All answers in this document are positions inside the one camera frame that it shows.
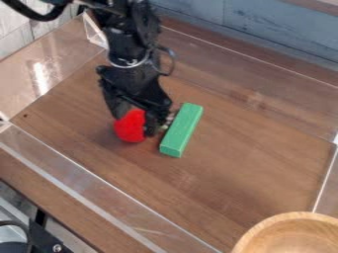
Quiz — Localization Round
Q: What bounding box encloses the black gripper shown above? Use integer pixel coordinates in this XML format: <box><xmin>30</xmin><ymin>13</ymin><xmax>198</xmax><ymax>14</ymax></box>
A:
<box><xmin>97</xmin><ymin>65</ymin><xmax>172</xmax><ymax>137</ymax></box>

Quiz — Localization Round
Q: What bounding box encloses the red plush strawberry toy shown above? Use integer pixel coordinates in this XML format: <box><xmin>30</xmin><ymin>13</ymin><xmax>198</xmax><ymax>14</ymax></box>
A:
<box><xmin>113</xmin><ymin>108</ymin><xmax>170</xmax><ymax>144</ymax></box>

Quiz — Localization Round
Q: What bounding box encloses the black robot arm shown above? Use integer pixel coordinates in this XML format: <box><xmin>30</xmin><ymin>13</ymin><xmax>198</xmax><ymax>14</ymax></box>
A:
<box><xmin>2</xmin><ymin>0</ymin><xmax>174</xmax><ymax>137</ymax></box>

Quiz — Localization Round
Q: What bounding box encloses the green rectangular block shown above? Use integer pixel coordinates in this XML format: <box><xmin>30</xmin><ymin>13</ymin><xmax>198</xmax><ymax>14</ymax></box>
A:
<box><xmin>161</xmin><ymin>103</ymin><xmax>204</xmax><ymax>158</ymax></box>

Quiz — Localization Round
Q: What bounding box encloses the wooden bowl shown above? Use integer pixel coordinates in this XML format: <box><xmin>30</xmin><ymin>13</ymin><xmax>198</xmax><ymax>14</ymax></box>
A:
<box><xmin>232</xmin><ymin>211</ymin><xmax>338</xmax><ymax>253</ymax></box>

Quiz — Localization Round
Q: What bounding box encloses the clear acrylic corner bracket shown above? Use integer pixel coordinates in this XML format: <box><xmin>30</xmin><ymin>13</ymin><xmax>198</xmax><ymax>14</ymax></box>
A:
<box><xmin>82</xmin><ymin>12</ymin><xmax>109</xmax><ymax>49</ymax></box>

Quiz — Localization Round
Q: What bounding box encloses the clear acrylic enclosure wall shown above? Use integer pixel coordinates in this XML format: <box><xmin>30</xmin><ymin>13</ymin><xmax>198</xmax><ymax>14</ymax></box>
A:
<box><xmin>0</xmin><ymin>20</ymin><xmax>338</xmax><ymax>253</ymax></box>

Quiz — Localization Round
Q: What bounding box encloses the black clamp with cable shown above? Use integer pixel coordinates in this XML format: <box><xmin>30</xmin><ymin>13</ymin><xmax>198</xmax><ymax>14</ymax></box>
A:
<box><xmin>0</xmin><ymin>220</ymin><xmax>74</xmax><ymax>253</ymax></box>

